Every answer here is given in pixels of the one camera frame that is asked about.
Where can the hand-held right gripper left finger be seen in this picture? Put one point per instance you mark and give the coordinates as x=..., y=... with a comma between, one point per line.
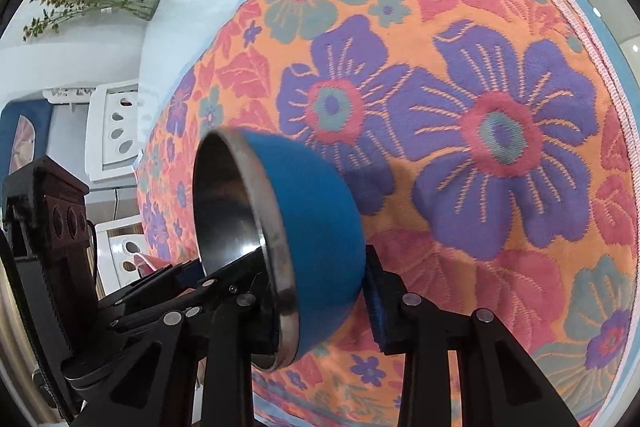
x=240, y=337

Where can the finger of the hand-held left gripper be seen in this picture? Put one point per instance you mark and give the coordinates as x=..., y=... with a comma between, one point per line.
x=165, y=279
x=200, y=294

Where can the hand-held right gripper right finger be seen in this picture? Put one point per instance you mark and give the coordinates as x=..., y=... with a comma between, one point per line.
x=380, y=312

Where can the steel bowl with blue outside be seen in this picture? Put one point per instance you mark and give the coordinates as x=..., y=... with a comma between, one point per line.
x=310, y=217

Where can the white chair with oval holes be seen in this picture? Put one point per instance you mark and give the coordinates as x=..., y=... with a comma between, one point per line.
x=112, y=252

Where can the dark wooden chair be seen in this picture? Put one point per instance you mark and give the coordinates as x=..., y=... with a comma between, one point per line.
x=65, y=217

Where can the white chair with teardrop holes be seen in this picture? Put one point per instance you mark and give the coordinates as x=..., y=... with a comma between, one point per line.
x=100, y=132

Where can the orange floral table cloth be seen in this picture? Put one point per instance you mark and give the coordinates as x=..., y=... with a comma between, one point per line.
x=450, y=32

